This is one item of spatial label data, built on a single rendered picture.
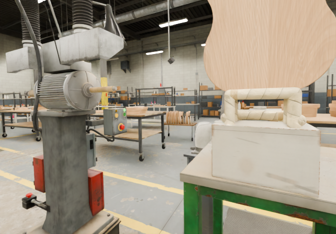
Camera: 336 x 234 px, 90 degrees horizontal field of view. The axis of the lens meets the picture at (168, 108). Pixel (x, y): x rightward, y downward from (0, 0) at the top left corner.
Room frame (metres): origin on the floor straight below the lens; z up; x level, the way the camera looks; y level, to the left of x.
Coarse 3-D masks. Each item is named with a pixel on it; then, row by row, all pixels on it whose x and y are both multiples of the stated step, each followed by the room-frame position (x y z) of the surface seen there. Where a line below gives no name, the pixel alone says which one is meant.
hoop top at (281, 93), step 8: (256, 88) 0.50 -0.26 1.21; (264, 88) 0.49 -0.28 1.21; (272, 88) 0.48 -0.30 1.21; (280, 88) 0.47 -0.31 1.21; (288, 88) 0.46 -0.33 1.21; (296, 88) 0.45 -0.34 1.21; (232, 96) 0.52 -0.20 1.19; (240, 96) 0.51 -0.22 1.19; (248, 96) 0.50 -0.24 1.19; (256, 96) 0.49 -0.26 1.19; (264, 96) 0.48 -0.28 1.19; (272, 96) 0.47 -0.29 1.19; (280, 96) 0.46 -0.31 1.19; (288, 96) 0.46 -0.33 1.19
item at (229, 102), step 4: (224, 96) 0.54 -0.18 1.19; (228, 96) 0.53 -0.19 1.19; (224, 100) 0.54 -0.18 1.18; (228, 100) 0.53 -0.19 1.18; (232, 100) 0.53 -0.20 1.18; (224, 104) 0.54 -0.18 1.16; (228, 104) 0.53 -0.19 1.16; (232, 104) 0.53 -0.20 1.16; (224, 108) 0.54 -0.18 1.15; (228, 108) 0.53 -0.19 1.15; (232, 108) 0.52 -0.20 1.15; (224, 112) 0.54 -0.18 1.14; (228, 112) 0.53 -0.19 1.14; (232, 112) 0.53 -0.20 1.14; (228, 116) 0.53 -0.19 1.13; (232, 116) 0.53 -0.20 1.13; (228, 120) 0.53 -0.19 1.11; (232, 120) 0.53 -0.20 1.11; (228, 124) 0.53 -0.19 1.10; (232, 124) 0.53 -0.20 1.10
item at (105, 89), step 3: (90, 87) 1.05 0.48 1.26; (93, 87) 1.04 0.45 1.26; (96, 87) 1.02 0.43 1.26; (99, 87) 1.01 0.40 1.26; (102, 87) 1.00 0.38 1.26; (105, 87) 0.99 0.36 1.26; (108, 87) 0.98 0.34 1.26; (111, 87) 0.97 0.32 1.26; (90, 90) 1.04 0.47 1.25; (93, 90) 1.03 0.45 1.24; (96, 90) 1.02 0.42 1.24; (99, 90) 1.01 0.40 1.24; (102, 90) 1.00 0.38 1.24; (105, 90) 0.99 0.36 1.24; (108, 90) 0.98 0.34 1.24; (111, 90) 0.97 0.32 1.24
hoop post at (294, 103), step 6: (294, 96) 0.45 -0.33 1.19; (300, 96) 0.45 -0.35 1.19; (288, 102) 0.46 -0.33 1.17; (294, 102) 0.45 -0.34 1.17; (300, 102) 0.45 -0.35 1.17; (288, 108) 0.46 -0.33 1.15; (294, 108) 0.45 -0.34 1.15; (300, 108) 0.45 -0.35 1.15; (288, 114) 0.46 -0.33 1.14; (294, 114) 0.45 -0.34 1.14; (300, 114) 0.45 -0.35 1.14; (288, 120) 0.46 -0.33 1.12; (294, 120) 0.45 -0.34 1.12; (288, 126) 0.46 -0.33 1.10; (294, 126) 0.45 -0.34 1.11; (300, 126) 0.45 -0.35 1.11
